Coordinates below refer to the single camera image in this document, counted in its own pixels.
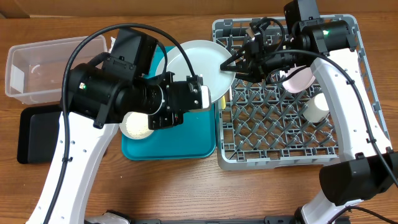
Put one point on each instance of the grey bowl of rice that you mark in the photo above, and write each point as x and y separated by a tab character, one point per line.
135	126

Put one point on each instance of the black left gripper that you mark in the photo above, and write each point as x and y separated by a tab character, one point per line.
166	119

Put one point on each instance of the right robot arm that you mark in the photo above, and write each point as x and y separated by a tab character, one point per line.
368	164

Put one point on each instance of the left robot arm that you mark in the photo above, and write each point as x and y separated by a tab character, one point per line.
105	78

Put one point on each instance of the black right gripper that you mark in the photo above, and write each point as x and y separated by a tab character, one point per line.
255	69

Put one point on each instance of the crumpled white napkin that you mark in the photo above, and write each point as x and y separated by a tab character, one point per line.
112	43

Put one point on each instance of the white round plate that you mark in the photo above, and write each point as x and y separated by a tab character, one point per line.
299	82

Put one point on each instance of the grey round plate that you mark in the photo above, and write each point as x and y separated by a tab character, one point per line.
205	57

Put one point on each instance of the teal serving tray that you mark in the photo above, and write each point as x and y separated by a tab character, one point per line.
194	138

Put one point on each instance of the yellow plastic spoon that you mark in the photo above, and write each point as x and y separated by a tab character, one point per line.
223	103

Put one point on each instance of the grey dishwasher rack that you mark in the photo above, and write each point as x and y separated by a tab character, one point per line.
262	126

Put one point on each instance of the clear plastic bin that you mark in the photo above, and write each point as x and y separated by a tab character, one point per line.
34	72

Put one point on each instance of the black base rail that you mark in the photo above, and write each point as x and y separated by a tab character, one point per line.
111	216

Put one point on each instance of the black plastic tray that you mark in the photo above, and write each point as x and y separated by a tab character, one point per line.
38	134

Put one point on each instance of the white cup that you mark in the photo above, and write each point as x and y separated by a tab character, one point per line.
317	109

